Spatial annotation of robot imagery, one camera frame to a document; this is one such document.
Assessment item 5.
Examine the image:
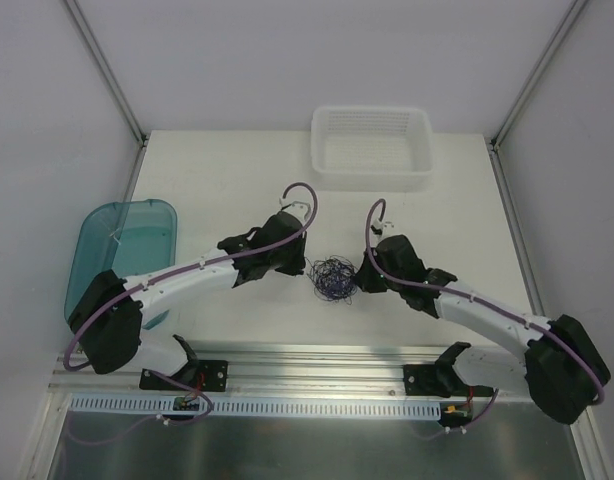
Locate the purple black cable bundle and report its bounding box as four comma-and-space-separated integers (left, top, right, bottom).
306, 255, 361, 304

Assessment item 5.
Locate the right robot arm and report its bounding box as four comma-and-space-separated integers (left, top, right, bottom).
354, 235, 611, 425

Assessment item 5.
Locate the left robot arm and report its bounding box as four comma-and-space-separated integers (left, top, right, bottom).
63, 211, 310, 389

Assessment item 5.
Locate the white perforated plastic basket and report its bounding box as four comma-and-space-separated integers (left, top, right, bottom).
310, 105, 434, 192

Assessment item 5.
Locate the teal transparent plastic bin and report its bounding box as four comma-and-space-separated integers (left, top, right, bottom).
64, 199, 178, 319

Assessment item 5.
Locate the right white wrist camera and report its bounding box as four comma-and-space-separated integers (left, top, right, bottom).
370, 219, 398, 242

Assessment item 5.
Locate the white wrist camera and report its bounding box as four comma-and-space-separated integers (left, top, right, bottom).
279, 198, 312, 225
370, 219, 398, 242

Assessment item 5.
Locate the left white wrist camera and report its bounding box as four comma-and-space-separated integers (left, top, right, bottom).
279, 198, 312, 225

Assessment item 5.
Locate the aluminium mounting rail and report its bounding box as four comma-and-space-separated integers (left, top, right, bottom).
49, 340, 538, 404

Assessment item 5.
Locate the right aluminium frame post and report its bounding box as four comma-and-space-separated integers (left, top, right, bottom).
490, 0, 591, 152

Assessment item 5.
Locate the aluminium frame post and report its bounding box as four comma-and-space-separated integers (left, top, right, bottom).
60, 0, 148, 147
490, 0, 591, 152

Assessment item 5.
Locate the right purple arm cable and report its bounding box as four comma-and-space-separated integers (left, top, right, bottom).
365, 199, 608, 405

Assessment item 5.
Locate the white slotted cable duct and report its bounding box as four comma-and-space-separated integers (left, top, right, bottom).
69, 393, 441, 422

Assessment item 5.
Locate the left aluminium frame post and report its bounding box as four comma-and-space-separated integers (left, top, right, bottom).
60, 0, 148, 147

